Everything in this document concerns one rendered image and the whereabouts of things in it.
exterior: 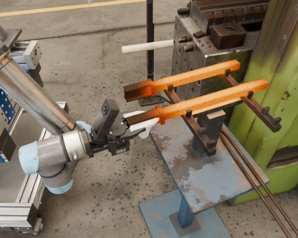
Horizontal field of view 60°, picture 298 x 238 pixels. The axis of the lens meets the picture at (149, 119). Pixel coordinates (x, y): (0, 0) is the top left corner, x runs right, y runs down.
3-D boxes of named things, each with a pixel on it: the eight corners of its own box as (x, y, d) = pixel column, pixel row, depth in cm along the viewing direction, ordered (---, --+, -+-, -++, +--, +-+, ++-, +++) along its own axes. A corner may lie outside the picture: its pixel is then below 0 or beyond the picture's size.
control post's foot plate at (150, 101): (139, 107, 213) (139, 99, 206) (134, 90, 228) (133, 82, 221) (165, 103, 217) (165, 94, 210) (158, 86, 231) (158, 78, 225)
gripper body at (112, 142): (123, 131, 78) (83, 143, 75) (121, 111, 72) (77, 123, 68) (132, 150, 73) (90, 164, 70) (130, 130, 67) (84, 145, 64)
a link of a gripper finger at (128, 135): (142, 123, 72) (111, 131, 70) (141, 118, 71) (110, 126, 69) (147, 135, 69) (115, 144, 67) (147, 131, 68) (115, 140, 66)
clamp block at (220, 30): (217, 50, 105) (220, 35, 100) (208, 39, 111) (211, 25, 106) (244, 46, 107) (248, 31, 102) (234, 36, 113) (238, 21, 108)
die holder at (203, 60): (192, 129, 135) (205, 55, 103) (170, 84, 160) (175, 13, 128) (286, 110, 145) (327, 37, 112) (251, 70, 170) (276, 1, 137)
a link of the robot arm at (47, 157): (27, 159, 71) (15, 140, 64) (67, 147, 73) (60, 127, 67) (30, 183, 66) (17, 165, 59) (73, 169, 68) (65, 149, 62)
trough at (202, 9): (203, 14, 111) (204, 11, 110) (198, 9, 115) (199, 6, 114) (289, 4, 118) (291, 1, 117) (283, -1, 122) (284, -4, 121)
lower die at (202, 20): (205, 35, 113) (208, 16, 107) (189, 15, 126) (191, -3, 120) (290, 24, 120) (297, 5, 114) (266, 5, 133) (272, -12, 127)
